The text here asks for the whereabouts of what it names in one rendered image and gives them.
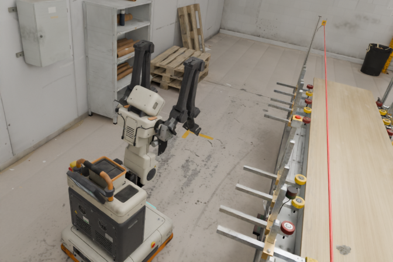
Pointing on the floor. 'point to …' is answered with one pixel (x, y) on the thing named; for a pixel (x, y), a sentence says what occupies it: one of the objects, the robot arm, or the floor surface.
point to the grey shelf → (104, 54)
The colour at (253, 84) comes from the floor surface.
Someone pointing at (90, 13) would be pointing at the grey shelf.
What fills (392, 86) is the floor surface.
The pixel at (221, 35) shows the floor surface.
